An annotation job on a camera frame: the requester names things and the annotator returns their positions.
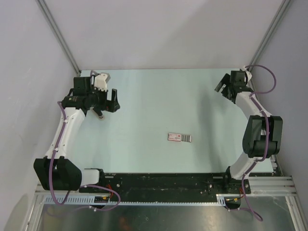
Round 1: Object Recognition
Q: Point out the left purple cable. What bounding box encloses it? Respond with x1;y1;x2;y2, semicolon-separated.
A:
45;69;121;216

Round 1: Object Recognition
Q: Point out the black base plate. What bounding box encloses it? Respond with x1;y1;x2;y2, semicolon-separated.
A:
78;172;251;196

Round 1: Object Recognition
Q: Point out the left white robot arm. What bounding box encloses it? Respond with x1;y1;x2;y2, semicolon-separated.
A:
34;71;120;193

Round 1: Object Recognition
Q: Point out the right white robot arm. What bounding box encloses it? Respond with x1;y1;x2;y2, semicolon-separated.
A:
215;70;283;193

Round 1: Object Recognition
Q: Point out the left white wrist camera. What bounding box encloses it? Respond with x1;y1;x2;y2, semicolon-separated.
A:
94;73;111;91

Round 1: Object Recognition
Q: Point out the grey cable duct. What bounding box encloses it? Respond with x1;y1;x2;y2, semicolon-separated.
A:
42;193;228;206

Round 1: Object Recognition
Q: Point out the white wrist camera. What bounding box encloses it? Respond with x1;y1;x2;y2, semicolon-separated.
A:
240;66;252;85
94;73;111;91

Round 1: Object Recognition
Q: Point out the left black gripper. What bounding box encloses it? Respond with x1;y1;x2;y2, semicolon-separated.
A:
87;84;119;113

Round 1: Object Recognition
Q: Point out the aluminium frame rail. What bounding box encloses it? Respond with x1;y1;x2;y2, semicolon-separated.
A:
248;177;297;196

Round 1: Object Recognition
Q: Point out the beige black stapler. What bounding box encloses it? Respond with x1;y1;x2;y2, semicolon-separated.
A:
96;112;105;120

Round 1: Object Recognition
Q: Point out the staple box with tray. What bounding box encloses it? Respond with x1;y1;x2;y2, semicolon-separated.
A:
167;133;192;142

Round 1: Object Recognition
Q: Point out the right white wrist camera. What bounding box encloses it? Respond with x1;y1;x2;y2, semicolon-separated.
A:
240;66;252;85

